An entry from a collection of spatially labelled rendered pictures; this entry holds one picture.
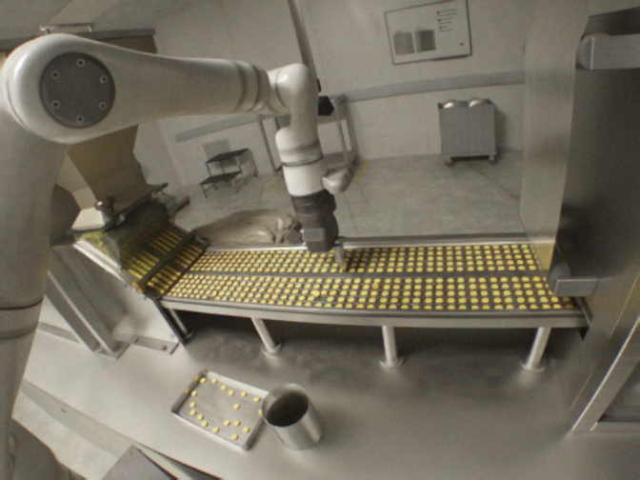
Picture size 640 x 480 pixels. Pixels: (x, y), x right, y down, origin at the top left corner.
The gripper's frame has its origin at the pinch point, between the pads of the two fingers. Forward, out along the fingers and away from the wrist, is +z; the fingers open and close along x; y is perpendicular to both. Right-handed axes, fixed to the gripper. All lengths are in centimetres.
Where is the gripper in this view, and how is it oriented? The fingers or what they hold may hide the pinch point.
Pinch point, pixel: (343, 269)
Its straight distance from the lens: 63.3
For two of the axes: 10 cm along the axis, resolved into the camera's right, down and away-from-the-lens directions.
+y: -9.3, 0.2, 3.6
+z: 2.2, 8.3, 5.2
